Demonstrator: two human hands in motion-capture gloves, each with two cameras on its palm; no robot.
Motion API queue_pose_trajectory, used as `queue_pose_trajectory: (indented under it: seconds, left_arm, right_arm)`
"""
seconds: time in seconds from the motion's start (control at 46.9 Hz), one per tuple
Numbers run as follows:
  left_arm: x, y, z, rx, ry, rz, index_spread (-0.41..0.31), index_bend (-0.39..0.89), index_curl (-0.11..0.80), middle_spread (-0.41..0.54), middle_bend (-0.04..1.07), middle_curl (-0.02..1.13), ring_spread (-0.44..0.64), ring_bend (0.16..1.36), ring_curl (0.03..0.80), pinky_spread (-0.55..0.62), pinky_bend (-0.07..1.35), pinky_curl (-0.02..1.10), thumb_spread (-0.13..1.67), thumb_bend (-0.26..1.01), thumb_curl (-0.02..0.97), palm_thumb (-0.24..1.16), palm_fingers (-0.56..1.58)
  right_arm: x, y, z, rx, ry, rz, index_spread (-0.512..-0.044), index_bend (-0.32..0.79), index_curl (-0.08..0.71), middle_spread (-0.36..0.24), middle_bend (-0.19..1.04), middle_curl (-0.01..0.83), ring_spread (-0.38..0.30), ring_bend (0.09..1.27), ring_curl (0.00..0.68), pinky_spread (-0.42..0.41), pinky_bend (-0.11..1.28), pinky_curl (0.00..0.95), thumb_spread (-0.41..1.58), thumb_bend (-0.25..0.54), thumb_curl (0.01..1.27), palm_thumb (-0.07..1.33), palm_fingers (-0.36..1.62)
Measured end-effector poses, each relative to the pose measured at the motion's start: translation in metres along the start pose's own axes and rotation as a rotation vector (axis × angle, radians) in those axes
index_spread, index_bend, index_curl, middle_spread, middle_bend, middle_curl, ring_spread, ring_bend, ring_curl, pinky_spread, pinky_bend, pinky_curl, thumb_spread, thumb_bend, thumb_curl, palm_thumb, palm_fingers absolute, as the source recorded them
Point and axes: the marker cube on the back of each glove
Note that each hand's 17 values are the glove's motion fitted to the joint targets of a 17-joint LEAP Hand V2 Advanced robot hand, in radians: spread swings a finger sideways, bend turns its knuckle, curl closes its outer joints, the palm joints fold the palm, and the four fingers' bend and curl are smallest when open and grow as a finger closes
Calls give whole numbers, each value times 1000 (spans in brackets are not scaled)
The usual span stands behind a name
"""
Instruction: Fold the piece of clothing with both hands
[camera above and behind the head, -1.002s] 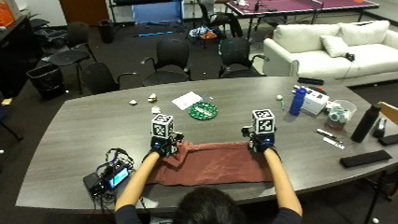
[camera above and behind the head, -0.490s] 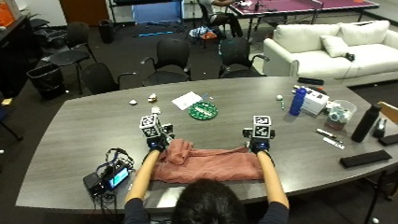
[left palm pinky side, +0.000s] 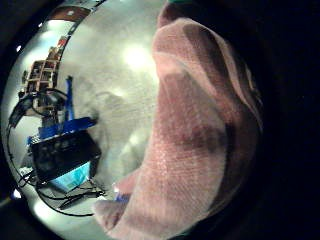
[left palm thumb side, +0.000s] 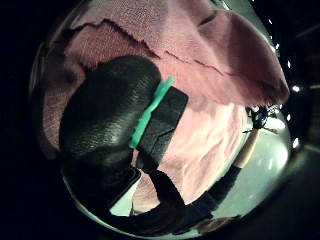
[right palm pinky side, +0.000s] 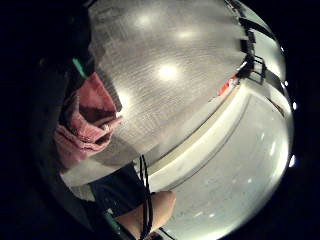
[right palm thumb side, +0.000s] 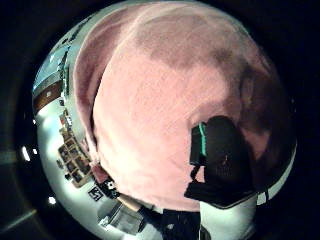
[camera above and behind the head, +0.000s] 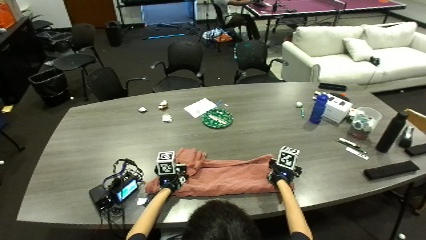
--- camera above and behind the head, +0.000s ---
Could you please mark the person's left hand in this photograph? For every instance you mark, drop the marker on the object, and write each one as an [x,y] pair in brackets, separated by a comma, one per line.
[170,180]

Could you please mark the person's right hand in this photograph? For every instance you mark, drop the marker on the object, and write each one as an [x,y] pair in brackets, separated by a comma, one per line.
[282,176]

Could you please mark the pink cloth garment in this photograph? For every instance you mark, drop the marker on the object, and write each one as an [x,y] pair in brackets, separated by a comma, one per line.
[226,176]

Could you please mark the white marker cube on left glove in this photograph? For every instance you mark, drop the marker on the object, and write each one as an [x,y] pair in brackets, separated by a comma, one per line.
[165,163]

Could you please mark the white marker cube on glove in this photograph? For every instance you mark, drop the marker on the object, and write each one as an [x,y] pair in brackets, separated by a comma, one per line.
[287,158]
[165,163]

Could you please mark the white marker cube on right glove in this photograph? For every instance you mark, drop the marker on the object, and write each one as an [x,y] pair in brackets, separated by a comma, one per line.
[287,158]

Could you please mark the small white paper scrap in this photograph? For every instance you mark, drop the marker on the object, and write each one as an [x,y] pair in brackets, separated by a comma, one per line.
[141,201]

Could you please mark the small white crumpled paper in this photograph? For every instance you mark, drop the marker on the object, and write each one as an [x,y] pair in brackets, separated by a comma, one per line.
[142,109]
[166,117]

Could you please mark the green pen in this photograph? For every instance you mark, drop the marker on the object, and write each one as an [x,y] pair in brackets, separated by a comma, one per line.
[302,112]

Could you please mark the green round plate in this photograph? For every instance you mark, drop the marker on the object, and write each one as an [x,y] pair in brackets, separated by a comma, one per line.
[217,118]

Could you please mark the white paper sheet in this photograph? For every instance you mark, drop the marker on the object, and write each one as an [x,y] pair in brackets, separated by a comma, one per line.
[199,107]

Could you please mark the small white ball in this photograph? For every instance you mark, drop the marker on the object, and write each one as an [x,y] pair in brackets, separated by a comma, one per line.
[298,104]

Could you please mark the blue water bottle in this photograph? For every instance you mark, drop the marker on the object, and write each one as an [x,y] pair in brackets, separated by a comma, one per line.
[318,110]

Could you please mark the black power box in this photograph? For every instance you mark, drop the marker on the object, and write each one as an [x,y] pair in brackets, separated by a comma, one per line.
[99,197]

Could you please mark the small white and brown block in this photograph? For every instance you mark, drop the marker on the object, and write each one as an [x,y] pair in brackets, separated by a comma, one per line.
[162,104]

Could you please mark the white cardboard box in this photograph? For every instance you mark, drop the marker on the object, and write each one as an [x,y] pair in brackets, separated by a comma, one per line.
[338,109]

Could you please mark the clear plastic container with items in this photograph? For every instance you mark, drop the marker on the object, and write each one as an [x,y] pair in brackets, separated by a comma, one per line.
[364,122]

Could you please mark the black flat case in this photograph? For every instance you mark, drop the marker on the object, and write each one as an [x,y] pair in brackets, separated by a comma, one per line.
[331,86]

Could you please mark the black office chair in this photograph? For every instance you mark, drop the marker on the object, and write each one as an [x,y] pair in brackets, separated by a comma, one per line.
[105,85]
[251,56]
[183,58]
[79,60]

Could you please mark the small black pouch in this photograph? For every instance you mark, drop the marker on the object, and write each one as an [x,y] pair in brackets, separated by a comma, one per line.
[416,150]

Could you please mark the white sofa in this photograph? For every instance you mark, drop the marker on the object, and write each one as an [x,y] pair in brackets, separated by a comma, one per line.
[336,66]

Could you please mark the black mesh waste bin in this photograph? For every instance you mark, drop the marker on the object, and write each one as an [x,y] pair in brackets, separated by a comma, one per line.
[50,86]

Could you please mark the white sofa cushion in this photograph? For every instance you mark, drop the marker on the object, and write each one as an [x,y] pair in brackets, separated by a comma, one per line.
[358,49]

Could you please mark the blue light bar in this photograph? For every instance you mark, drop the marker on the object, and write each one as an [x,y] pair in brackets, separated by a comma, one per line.
[167,36]

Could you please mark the colourful bag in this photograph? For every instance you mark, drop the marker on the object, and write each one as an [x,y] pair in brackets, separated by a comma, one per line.
[217,35]

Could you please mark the black tall bin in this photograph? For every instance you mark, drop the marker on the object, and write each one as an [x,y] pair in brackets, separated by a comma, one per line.
[113,33]

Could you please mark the blue screen on stand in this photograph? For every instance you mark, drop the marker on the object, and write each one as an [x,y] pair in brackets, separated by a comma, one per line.
[167,13]

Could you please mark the purple table-tennis table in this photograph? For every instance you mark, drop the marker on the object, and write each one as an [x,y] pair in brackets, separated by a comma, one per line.
[310,6]

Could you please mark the dark wooden cabinet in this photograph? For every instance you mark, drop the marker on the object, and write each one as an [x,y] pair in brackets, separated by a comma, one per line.
[17,63]

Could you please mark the brown wooden door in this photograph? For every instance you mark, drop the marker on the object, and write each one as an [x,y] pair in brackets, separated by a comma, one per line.
[87,12]

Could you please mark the orange box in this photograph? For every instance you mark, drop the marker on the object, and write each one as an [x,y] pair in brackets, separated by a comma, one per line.
[5,16]

